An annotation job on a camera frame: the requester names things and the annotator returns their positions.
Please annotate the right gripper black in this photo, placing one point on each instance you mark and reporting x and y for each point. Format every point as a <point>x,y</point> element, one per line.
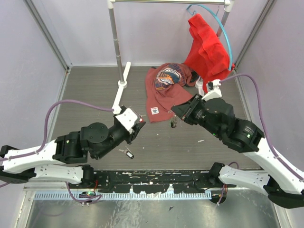
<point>185,110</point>

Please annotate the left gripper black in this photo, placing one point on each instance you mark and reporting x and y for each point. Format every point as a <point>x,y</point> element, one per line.
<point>131,136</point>

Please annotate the key with red tag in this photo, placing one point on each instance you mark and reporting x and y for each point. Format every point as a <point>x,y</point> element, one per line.
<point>142,118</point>

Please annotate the large metal keyring with clips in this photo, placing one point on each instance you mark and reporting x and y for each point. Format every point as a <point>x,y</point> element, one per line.
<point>173,121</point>

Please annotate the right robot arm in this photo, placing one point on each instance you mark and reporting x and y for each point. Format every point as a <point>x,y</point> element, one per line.
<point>282,182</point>

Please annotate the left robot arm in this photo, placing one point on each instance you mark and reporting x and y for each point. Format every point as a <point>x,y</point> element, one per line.
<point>65,158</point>

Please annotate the key with black tag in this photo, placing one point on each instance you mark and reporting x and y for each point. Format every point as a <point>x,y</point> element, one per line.
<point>127,152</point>

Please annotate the faded red t-shirt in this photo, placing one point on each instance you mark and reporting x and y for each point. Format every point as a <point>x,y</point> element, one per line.
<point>165,89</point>

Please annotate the bright red shirt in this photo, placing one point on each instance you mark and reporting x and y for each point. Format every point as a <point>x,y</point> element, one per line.
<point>207,55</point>

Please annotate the blue clothes hanger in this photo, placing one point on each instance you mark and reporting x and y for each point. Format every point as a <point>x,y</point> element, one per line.
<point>221,29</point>

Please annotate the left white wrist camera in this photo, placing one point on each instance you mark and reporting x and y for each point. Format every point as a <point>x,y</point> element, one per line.
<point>127,118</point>

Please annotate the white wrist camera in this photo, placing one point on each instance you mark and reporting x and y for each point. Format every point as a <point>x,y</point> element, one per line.
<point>127,118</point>
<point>213,90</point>

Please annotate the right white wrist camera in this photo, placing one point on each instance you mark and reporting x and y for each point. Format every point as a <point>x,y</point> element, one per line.
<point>213,90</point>

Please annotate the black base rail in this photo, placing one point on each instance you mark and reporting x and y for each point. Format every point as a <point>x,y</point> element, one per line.
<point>150,181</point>

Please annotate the white cable duct strip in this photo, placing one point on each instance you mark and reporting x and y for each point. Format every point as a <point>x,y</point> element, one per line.
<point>64,195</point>

